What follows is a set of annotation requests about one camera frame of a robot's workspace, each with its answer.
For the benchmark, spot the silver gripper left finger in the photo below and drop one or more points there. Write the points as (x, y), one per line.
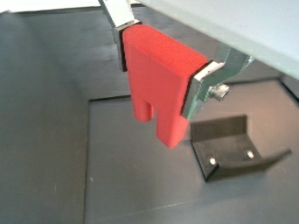
(120, 18)

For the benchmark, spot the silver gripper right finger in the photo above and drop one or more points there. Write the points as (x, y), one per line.
(207, 82)

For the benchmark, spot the red square-circle object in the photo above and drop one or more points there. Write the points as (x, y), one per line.
(160, 65)

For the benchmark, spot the black curved support bracket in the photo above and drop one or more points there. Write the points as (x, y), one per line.
(224, 150)

